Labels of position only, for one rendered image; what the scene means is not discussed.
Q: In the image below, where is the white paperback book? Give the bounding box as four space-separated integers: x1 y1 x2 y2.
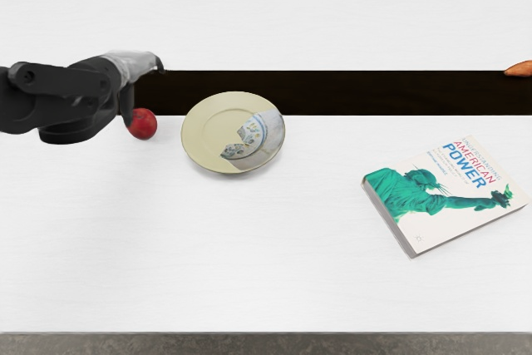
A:
361 135 532 260

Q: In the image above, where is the orange fruit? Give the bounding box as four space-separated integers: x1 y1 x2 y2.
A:
504 60 532 77

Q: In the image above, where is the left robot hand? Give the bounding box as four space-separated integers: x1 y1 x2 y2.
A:
101 50 165 128

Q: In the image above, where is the red apple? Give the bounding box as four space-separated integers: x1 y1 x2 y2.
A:
126 107 159 141

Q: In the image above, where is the cream patterned plate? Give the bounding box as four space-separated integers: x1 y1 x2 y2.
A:
180 91 287 175

